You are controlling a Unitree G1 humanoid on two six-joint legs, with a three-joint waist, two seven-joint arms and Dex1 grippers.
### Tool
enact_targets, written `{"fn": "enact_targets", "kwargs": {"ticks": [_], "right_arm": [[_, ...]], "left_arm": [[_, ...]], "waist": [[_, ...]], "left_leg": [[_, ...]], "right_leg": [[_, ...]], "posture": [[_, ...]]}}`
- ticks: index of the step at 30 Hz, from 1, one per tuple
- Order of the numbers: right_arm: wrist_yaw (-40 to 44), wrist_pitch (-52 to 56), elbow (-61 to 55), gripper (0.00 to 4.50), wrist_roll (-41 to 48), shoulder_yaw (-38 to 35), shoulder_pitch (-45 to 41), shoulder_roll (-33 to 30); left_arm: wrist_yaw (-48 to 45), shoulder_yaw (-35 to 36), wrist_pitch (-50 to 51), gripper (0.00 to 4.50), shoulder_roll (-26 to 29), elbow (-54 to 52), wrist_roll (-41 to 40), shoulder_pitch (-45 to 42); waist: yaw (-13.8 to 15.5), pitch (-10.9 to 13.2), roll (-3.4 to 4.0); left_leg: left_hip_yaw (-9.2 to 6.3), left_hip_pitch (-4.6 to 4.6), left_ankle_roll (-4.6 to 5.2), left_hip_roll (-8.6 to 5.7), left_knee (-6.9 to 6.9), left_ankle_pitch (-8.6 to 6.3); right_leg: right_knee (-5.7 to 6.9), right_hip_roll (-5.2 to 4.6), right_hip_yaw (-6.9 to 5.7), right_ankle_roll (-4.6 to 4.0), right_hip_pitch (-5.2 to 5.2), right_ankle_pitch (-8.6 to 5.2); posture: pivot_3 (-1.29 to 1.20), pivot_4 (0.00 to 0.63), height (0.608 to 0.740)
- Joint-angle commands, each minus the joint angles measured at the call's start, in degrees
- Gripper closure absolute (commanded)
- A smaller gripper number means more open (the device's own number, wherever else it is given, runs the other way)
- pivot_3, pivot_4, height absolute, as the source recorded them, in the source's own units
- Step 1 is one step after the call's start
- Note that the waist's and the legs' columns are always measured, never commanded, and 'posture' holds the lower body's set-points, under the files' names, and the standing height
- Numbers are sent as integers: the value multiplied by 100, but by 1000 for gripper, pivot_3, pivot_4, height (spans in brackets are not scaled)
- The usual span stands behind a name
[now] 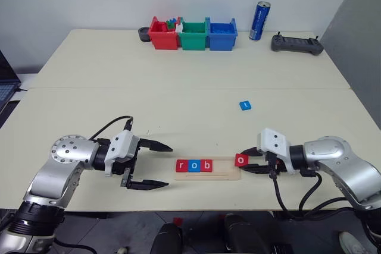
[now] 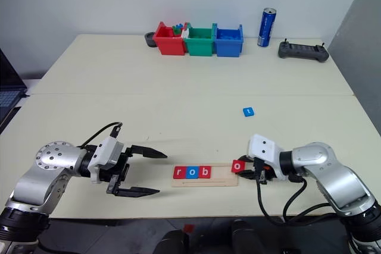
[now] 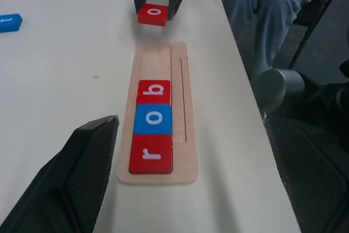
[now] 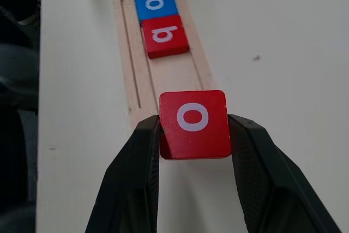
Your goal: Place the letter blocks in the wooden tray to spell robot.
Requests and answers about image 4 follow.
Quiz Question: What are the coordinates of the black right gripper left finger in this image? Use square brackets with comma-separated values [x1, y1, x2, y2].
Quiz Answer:
[85, 115, 164, 233]

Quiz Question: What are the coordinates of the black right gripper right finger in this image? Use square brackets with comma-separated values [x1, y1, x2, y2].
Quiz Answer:
[227, 113, 342, 233]

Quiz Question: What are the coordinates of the red tile letter o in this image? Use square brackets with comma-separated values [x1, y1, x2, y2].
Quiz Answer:
[159, 89, 232, 160]

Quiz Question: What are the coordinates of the wooden tile rack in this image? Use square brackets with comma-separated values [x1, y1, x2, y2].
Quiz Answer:
[110, 0, 221, 152]

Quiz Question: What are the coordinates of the red tile letter b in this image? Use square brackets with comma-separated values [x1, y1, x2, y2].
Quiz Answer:
[141, 14, 190, 59]

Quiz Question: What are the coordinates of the blue tile letter o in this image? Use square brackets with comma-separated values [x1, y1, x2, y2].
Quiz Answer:
[134, 0, 178, 22]

